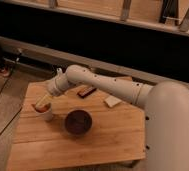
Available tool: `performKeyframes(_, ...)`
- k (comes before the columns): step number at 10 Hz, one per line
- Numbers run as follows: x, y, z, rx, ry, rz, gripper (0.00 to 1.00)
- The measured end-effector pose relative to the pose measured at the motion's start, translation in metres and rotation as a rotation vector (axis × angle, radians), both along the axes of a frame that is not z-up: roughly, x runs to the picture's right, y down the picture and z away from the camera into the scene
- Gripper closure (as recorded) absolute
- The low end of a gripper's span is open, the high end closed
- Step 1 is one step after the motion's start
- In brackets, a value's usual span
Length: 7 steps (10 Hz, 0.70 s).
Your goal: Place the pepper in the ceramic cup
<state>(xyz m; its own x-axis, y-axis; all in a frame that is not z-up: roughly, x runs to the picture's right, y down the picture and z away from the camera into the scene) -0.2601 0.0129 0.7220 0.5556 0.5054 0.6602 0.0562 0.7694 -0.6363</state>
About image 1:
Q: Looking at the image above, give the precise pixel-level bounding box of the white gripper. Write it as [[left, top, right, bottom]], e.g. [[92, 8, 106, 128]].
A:
[[35, 68, 69, 108]]

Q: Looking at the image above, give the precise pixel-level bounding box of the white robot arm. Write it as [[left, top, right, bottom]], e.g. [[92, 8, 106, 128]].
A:
[[46, 65, 189, 171]]

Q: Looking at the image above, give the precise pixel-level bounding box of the white ceramic cup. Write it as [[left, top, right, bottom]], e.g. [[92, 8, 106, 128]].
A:
[[36, 107, 54, 122]]

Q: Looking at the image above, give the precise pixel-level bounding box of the dark brown bowl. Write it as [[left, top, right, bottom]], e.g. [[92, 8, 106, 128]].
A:
[[65, 110, 93, 135]]

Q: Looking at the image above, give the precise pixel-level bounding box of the red shoe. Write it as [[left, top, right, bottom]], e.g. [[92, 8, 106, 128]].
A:
[[0, 67, 11, 77]]

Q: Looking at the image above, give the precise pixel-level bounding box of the black floor cable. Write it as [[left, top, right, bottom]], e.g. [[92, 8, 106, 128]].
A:
[[0, 48, 23, 150]]

